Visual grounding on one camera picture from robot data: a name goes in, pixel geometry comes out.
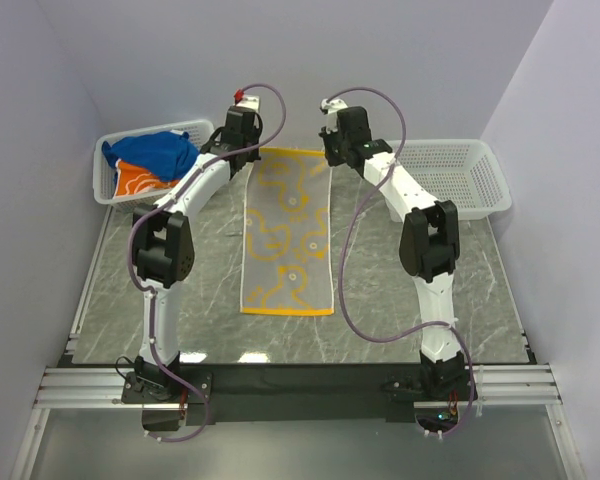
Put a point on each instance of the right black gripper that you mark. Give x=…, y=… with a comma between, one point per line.
x=327, y=138

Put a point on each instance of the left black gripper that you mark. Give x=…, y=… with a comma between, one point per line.
x=255, y=134

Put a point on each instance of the yellow duck towel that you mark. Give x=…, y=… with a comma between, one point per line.
x=286, y=261

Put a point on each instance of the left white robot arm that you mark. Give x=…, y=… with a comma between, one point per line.
x=161, y=251

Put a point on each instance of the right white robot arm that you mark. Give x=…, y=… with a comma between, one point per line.
x=429, y=246

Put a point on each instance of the left white plastic basket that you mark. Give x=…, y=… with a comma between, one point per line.
x=104, y=175

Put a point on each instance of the white plastic basket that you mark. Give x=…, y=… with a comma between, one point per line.
x=104, y=175
x=465, y=171

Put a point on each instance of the blue towel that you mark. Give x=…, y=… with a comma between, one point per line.
x=165, y=155

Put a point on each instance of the right white plastic basket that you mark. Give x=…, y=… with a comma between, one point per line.
x=465, y=171

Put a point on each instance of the orange towel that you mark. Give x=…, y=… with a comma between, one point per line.
x=132, y=180

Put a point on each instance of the black base beam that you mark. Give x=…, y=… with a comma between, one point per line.
x=206, y=393

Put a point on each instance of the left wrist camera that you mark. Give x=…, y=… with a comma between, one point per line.
x=247, y=101

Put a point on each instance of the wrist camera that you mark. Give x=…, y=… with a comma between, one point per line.
x=247, y=101
x=330, y=106

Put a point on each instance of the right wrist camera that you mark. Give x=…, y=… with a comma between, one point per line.
x=330, y=106

